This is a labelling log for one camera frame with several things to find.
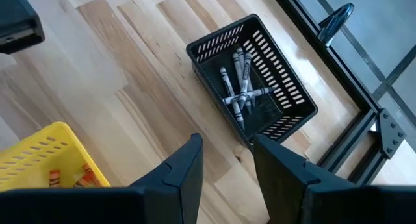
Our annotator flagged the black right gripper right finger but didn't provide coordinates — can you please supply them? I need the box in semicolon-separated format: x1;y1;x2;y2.
253;134;416;224

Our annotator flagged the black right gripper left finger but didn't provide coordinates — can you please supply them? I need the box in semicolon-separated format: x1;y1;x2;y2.
0;132;205;224

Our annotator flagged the orange crayon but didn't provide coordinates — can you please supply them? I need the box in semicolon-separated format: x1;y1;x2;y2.
73;171;90;188
48;169;62;188
81;164;102;186

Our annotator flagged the grey crayon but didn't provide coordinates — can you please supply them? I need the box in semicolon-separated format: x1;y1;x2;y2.
219;66;246;131
222;86;276;106
231;51;254;116
236;47;257;108
239;52;254;111

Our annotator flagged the yellow slotted plastic basket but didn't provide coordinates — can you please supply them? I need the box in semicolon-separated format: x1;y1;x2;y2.
0;121;112;193

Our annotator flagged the black slotted plastic basket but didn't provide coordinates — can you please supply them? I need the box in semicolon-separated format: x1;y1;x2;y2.
185;13;319;151

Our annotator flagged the black aluminium table frame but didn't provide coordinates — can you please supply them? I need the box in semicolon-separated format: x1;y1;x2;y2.
266;0;416;186

